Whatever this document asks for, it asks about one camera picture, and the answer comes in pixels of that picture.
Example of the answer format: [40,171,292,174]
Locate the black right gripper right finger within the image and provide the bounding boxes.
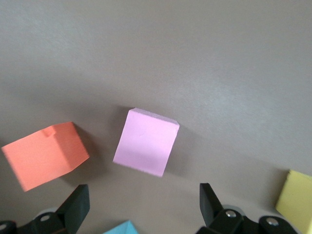
[197,182,299,234]

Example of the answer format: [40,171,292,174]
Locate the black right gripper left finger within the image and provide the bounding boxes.
[0,184,90,234]

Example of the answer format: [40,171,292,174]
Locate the pink foam block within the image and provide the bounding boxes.
[113,108,180,178]

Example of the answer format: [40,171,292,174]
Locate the blue foam block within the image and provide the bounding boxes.
[102,220,139,234]

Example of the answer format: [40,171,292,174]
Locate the orange foam block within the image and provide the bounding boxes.
[1,121,90,193]

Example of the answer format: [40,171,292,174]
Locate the yellow foam block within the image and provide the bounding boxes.
[275,170,312,234]

